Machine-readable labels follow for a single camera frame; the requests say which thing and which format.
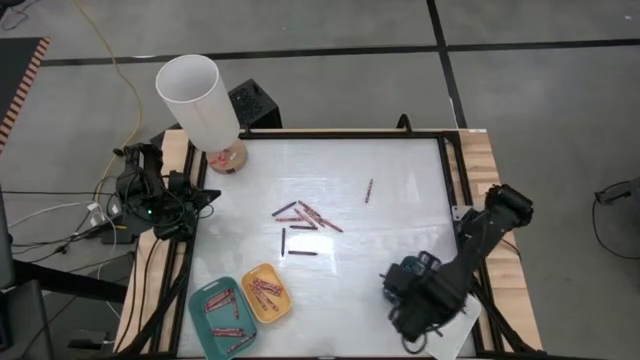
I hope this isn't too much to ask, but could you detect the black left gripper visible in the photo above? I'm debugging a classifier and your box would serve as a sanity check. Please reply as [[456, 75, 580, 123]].
[[167, 183, 222, 221]]

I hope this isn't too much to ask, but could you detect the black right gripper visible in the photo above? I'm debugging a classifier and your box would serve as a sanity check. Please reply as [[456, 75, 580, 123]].
[[384, 251, 471, 344]]

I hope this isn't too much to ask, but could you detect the pile of crayons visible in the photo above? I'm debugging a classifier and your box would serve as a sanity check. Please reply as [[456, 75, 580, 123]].
[[300, 207, 327, 229]]

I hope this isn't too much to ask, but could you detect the teal green plastic tray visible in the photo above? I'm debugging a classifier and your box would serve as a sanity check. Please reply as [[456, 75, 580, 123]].
[[187, 275, 259, 360]]

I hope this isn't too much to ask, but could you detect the yellow plastic tray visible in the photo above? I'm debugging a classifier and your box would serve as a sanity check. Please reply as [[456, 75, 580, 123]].
[[240, 263, 293, 325]]

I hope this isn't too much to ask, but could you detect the white plastic tray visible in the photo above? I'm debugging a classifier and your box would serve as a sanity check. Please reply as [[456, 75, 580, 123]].
[[429, 294, 482, 360]]

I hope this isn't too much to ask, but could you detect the white shade table lamp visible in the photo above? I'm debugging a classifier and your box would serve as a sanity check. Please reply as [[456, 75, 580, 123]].
[[155, 53, 249, 175]]

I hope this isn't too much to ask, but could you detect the black power adapter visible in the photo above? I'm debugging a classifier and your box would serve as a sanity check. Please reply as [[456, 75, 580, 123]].
[[97, 227, 139, 246]]

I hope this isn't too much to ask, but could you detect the black perforated box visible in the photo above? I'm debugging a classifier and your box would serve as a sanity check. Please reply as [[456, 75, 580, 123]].
[[227, 78, 284, 132]]

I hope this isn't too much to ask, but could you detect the black mat striped edge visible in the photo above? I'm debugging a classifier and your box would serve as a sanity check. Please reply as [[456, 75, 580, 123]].
[[0, 36, 51, 154]]

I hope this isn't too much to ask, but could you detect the yellow cable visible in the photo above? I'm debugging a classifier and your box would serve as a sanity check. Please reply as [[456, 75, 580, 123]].
[[71, 0, 144, 151]]

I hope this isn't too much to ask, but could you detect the white cable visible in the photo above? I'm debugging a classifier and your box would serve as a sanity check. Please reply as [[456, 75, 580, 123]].
[[7, 201, 119, 229]]

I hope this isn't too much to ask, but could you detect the thin black cable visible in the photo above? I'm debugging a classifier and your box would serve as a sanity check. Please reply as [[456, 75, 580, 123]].
[[0, 189, 116, 197]]

